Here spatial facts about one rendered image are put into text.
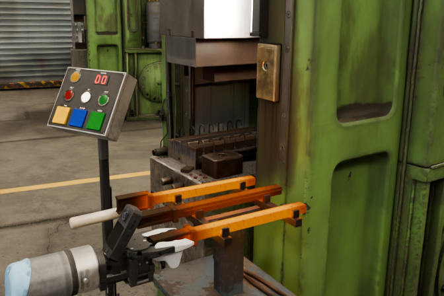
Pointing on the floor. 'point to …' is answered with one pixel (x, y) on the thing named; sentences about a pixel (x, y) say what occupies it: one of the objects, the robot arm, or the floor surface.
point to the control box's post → (105, 195)
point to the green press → (122, 28)
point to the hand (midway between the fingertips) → (182, 234)
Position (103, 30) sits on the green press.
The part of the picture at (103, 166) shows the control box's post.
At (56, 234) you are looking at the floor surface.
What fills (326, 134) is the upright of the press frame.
